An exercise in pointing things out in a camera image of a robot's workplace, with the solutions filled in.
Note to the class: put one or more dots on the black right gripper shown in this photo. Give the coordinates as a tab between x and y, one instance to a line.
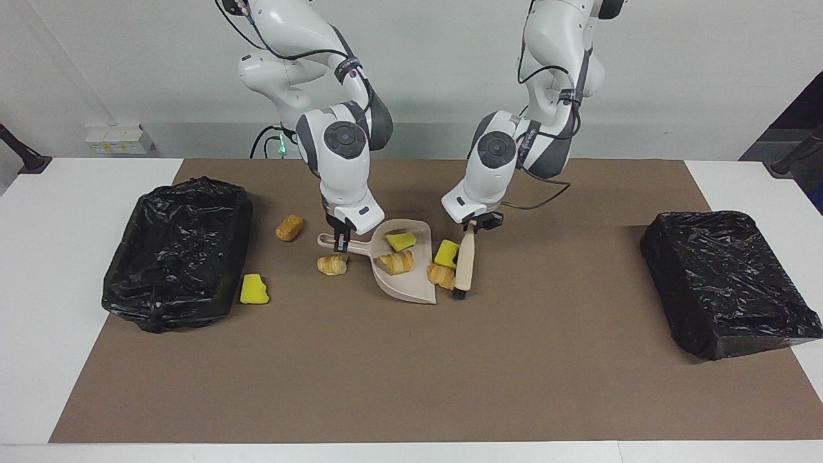
341	230

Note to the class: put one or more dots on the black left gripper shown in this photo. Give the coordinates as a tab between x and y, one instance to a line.
485	222

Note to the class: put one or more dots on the beige hand brush black bristles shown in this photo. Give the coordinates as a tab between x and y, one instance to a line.
465	263

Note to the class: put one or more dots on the yellow notched sponge block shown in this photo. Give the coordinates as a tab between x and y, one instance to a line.
445	254

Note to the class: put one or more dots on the orange striped croissant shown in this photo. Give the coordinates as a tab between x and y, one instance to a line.
395	262

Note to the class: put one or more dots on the small yellow sponge wedge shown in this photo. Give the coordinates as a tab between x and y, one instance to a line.
400	242

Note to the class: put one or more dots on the torn pale croissant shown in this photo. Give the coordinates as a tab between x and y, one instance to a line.
441	276

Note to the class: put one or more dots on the beige plastic dustpan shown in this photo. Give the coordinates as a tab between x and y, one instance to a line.
411	289

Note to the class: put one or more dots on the yellow sponge piece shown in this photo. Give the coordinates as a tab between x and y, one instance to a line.
254	289

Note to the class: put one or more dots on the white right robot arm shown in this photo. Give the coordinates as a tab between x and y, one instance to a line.
344	180

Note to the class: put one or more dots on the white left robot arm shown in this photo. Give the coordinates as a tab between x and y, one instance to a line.
488	180

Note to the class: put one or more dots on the open bin with black bag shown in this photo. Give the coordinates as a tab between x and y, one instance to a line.
173	257

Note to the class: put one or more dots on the bin covered by black bag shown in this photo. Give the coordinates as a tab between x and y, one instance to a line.
726	283

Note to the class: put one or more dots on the small striped croissant piece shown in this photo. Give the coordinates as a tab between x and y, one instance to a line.
331	266

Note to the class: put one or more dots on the brown bread roll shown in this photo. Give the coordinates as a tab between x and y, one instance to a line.
289	228

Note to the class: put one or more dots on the brown table mat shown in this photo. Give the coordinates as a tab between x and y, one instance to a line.
450	399

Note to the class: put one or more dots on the black stand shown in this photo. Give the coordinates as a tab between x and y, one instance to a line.
787	164
29	161

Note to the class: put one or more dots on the dark background furniture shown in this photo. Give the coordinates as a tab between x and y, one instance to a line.
807	109

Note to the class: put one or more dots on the white wall power strip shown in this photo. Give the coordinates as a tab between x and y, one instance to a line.
119	140

